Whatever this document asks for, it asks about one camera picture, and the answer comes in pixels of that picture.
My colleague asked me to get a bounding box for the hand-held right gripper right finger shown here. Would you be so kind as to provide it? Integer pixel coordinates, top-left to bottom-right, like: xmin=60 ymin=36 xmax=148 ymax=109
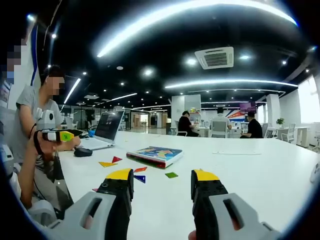
xmin=190 ymin=169 xmax=283 ymax=240

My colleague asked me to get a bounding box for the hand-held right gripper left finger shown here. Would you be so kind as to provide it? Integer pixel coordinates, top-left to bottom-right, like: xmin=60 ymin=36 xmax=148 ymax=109
xmin=47 ymin=167 xmax=135 ymax=240

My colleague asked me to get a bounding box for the yellow triangle tangram piece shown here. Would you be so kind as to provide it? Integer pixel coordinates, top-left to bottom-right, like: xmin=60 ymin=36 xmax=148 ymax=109
xmin=98 ymin=161 xmax=119 ymax=169

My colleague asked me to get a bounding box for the colourful pattern sheet book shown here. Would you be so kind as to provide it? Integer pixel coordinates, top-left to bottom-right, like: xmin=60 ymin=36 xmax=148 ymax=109
xmin=125 ymin=145 xmax=184 ymax=169

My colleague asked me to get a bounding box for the white paper sheet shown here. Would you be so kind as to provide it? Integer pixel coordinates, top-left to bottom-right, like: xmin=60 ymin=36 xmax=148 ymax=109
xmin=212 ymin=149 xmax=262 ymax=156

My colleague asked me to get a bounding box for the person's left hand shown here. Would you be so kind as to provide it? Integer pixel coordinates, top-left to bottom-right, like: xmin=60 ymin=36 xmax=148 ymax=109
xmin=34 ymin=129 xmax=60 ymax=155

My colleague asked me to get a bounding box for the black computer mouse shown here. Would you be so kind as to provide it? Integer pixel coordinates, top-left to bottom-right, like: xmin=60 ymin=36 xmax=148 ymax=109
xmin=73 ymin=147 xmax=94 ymax=158

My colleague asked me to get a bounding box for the white laptop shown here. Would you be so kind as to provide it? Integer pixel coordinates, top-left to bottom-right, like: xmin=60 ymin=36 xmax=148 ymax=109
xmin=79 ymin=109 xmax=126 ymax=151

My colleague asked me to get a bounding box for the white worn device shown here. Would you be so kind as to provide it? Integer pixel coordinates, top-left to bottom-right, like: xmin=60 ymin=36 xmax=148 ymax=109
xmin=0 ymin=143 xmax=16 ymax=181

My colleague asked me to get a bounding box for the grey mesh office chair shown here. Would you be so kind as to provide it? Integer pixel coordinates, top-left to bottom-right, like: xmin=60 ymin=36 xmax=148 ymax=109
xmin=210 ymin=120 xmax=230 ymax=139

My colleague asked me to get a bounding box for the white controller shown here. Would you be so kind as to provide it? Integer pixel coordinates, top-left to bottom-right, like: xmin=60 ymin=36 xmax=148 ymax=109
xmin=309 ymin=161 xmax=320 ymax=183

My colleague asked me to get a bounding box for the white office chair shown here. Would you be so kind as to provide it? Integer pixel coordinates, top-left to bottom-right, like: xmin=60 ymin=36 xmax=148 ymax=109
xmin=280 ymin=122 xmax=297 ymax=144

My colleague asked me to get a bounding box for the long curved ceiling light strip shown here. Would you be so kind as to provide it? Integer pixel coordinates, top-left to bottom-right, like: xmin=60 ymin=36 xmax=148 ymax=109
xmin=96 ymin=0 xmax=299 ymax=59

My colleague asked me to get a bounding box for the ceiling air conditioner unit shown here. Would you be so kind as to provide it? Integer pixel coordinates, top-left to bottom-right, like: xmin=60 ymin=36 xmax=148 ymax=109
xmin=194 ymin=46 xmax=235 ymax=70

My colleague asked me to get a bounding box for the wall screen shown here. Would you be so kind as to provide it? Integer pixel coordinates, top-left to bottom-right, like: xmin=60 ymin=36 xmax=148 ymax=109
xmin=239 ymin=101 xmax=257 ymax=114

